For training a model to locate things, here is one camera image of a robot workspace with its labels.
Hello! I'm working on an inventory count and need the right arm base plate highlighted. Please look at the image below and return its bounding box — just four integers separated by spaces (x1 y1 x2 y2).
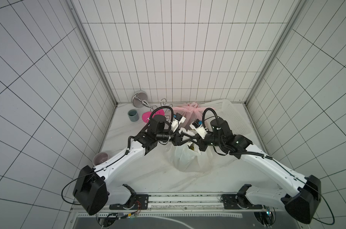
220 194 263 210

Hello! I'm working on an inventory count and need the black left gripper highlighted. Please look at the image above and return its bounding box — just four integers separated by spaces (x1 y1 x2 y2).
156 127 193 146

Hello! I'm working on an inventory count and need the teal green cup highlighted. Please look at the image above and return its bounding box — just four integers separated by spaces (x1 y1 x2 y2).
128 109 139 122

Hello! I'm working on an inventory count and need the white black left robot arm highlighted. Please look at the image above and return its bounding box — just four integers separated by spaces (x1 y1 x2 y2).
73 106 185 215

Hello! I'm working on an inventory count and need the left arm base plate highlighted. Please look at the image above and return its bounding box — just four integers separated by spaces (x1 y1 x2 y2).
109 194 149 210

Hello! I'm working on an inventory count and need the aluminium mounting rail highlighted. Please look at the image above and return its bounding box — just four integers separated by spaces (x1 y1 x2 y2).
86 192 285 215

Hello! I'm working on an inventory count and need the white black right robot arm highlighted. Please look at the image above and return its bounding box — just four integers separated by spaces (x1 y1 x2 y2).
190 108 322 224

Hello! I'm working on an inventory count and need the pale pink mug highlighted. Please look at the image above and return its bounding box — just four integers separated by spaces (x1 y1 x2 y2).
92 152 109 166

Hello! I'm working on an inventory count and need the pink plastic bag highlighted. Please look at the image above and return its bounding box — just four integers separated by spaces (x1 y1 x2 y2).
173 102 206 130

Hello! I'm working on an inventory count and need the white plastic bag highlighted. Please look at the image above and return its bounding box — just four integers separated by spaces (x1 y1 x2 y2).
164 128 213 172

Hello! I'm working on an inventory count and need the white plastic perforated basket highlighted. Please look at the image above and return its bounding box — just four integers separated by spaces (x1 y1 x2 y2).
201 99 254 136

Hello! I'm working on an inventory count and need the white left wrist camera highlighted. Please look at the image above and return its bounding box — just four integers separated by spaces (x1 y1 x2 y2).
171 113 186 132

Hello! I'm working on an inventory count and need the pink silver cup stand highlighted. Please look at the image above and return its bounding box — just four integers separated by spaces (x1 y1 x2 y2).
131 91 173 123

